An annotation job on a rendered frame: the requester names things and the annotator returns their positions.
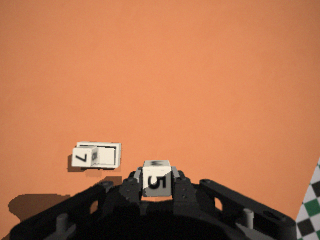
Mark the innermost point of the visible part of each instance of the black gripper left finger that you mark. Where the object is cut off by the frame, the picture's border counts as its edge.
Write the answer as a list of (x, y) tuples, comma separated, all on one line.
[(69, 217)]

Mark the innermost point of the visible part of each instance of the white number cube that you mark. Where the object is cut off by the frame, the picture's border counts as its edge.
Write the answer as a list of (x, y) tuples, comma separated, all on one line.
[(156, 178), (84, 156)]

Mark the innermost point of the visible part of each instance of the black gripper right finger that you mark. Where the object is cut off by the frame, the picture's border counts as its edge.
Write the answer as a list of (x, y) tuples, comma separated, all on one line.
[(250, 217)]

